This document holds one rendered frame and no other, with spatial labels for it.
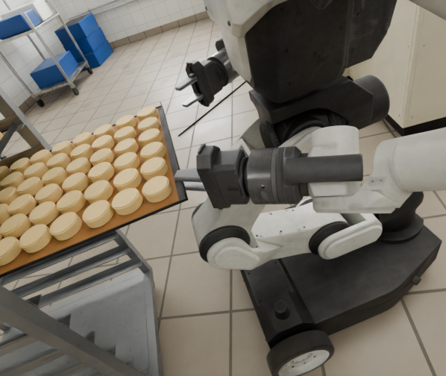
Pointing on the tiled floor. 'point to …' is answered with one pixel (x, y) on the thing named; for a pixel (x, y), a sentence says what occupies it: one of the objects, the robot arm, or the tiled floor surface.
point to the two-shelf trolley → (42, 55)
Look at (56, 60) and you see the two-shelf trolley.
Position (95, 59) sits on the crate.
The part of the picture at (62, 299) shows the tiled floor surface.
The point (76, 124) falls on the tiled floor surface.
